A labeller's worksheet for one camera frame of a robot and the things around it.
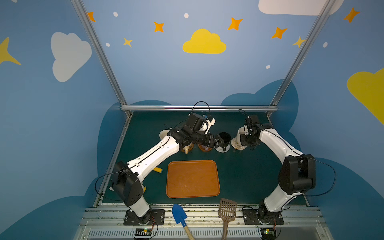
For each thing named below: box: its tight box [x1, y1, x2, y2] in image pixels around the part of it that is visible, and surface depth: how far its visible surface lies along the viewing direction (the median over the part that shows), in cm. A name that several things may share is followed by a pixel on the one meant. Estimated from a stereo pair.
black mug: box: [218, 131, 232, 152], surface depth 97 cm
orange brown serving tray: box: [166, 160, 220, 199], surface depth 88 cm
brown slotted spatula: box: [218, 198, 237, 240], surface depth 76 cm
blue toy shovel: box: [172, 204, 195, 240], surface depth 76 cm
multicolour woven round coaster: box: [230, 137, 247, 150], surface depth 103 cm
